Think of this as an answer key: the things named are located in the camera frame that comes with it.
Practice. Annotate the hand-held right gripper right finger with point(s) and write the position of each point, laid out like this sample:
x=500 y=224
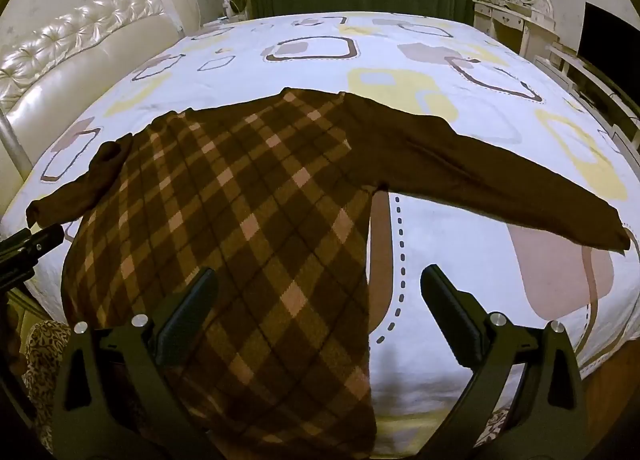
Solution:
x=450 y=305

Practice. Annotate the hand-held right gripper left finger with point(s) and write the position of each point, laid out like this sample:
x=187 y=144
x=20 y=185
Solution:
x=187 y=315

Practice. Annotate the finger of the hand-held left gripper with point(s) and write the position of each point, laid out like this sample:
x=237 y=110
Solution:
x=30 y=245

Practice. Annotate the brown plaid sweater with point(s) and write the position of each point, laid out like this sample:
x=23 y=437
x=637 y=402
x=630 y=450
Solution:
x=240 y=220

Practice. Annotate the leopard print cloth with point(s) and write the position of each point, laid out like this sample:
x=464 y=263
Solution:
x=42 y=355

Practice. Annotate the tufted cream headboard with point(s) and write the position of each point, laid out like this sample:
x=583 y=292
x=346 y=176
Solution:
x=75 y=49

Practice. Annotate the patterned white bed sheet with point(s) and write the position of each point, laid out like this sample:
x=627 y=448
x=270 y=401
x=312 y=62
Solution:
x=320 y=74

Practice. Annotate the white television cabinet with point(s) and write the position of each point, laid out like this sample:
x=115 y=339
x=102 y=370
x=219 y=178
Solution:
x=575 y=69

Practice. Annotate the black television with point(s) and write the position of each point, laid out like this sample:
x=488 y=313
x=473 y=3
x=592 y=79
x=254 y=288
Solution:
x=605 y=39

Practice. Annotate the small round table fan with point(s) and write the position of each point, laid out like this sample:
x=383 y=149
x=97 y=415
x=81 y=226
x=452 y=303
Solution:
x=235 y=2

